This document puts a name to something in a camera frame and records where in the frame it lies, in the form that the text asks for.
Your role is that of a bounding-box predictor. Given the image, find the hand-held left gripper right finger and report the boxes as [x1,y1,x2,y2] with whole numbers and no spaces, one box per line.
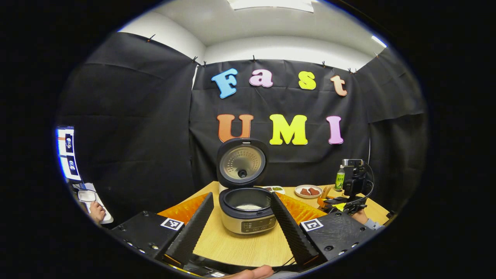
[270,191,375,270]

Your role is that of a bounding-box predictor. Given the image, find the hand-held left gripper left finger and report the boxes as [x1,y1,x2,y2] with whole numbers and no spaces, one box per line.
[112,192,215,267]

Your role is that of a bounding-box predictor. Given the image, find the dark grey rice cooker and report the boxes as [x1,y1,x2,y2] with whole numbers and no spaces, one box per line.
[216,138,277,236]

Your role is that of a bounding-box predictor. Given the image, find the white round plate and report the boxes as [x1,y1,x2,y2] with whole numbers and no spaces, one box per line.
[294,184,323,199]

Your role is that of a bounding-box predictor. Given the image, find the black backdrop cloth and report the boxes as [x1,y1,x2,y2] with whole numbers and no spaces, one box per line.
[56,32,429,225]

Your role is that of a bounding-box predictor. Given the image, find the computer monitor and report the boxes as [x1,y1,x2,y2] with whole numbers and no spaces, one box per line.
[56,126,82,183]

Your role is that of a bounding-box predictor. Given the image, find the large ceiling light panel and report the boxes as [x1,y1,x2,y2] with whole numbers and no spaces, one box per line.
[227,0,314,13]

